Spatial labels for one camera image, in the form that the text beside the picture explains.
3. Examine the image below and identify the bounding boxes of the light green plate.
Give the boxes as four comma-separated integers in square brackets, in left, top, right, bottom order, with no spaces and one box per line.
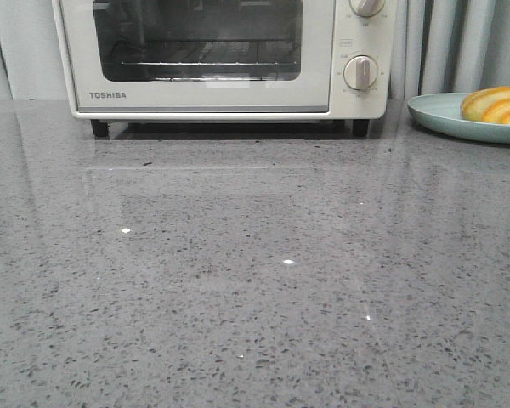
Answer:
[407,93,510,145]

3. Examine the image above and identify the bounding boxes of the black oven foot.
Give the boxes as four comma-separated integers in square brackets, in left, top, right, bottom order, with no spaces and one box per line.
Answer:
[90,119,109,139]
[352,119,370,138]

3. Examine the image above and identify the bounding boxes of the golden croissant bread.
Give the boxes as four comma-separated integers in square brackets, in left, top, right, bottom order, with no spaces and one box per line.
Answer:
[461,86,510,125]

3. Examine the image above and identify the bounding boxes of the black left oven foot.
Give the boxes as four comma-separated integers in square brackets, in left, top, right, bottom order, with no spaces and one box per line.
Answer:
[90,119,109,139]

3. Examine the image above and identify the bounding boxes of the glass oven door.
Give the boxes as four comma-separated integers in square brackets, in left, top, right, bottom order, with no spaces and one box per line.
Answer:
[56,1,336,113]

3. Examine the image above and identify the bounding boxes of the lower beige oven knob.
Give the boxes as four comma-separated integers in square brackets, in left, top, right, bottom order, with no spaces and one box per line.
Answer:
[343,55,378,91]

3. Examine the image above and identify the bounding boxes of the white Toshiba toaster oven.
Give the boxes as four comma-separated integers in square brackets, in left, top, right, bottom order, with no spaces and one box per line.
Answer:
[53,1,398,125]

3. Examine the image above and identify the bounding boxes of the upper beige oven knob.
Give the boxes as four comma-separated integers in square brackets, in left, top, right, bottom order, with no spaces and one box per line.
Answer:
[349,0,385,18]

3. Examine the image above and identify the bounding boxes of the beige oven knob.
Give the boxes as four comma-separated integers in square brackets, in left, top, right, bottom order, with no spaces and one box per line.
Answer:
[343,55,378,91]
[349,0,385,18]

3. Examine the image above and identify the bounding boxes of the black right oven foot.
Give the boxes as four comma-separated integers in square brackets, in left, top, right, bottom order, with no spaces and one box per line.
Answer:
[352,119,370,138]

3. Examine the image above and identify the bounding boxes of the metal wire oven rack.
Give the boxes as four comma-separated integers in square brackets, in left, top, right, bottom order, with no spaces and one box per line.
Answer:
[101,39,302,82]

